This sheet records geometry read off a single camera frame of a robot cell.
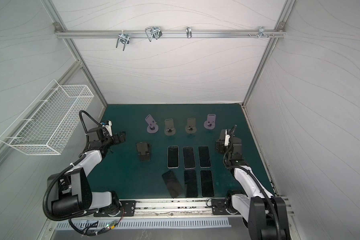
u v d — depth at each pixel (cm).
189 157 91
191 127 101
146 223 70
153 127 102
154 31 76
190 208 75
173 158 91
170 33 77
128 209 74
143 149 86
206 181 84
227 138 78
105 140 75
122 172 80
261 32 77
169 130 101
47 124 69
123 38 78
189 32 78
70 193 42
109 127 80
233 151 65
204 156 90
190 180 83
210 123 104
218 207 73
